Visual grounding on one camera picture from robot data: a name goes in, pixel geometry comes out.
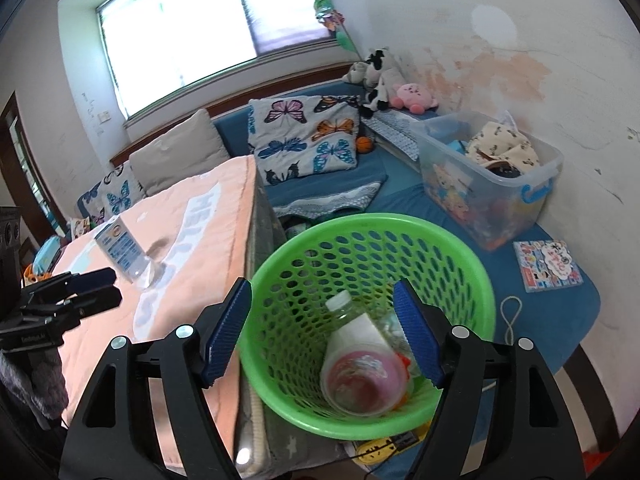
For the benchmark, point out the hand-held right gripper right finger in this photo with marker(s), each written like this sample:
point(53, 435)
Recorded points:
point(417, 330)

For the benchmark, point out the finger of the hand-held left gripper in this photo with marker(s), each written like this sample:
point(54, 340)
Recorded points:
point(75, 282)
point(92, 302)

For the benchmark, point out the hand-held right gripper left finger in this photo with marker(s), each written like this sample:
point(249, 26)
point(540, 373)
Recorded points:
point(227, 330)

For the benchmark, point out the blue and white milk carton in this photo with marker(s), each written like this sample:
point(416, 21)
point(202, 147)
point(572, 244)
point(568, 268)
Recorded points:
point(120, 247)

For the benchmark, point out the red label plastic cup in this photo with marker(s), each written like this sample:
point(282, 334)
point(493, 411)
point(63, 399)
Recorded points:
point(360, 380)

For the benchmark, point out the green plastic basket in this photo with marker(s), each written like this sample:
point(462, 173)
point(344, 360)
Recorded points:
point(370, 219)

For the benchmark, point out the person's left forearm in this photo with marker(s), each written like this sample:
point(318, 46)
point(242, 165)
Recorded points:
point(35, 385)

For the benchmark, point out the light blue bag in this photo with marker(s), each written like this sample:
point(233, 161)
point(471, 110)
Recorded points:
point(47, 255)

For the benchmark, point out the black appliance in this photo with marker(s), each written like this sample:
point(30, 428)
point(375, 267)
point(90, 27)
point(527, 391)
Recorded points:
point(9, 235)

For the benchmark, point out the peach printed blanket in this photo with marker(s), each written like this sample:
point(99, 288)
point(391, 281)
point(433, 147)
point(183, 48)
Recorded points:
point(200, 240)

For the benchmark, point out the small butterfly print pillow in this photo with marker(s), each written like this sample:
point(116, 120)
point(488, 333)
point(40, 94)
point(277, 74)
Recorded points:
point(115, 195)

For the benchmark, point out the yellow plastic item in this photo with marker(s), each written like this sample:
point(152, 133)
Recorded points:
point(380, 447)

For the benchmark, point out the clear plastic storage box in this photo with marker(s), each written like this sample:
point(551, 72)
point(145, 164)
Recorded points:
point(480, 205)

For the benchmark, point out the colourful cartoon book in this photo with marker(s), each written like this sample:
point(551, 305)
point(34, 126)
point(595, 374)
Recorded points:
point(547, 265)

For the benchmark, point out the grey lace cloth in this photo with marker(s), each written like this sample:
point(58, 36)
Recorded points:
point(330, 200)

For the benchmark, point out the beige pillow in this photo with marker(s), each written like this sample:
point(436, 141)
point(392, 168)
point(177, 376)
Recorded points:
point(180, 155)

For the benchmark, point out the small orange ball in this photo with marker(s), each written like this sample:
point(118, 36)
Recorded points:
point(365, 145)

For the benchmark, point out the grey checkered cloth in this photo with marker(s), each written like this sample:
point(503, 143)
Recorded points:
point(395, 132)

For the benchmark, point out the large butterfly print pillow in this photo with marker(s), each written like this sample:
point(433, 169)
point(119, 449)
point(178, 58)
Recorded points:
point(300, 140)

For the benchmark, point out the cream printed cloth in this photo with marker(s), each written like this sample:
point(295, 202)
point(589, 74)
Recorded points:
point(505, 145)

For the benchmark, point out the pink plush toy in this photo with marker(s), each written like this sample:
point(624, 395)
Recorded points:
point(412, 96)

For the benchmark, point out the black and white cow plush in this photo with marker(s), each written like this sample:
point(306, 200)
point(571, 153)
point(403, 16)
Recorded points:
point(377, 80)

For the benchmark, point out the grey plush toy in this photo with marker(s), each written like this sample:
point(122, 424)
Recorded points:
point(355, 71)

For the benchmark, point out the window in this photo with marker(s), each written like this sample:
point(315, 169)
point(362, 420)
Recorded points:
point(210, 25)

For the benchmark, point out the colourful hanging toy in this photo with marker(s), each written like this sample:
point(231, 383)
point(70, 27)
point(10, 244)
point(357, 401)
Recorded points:
point(335, 20)

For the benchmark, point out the white light switch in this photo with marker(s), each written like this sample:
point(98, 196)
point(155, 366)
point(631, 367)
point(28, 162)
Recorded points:
point(104, 117)

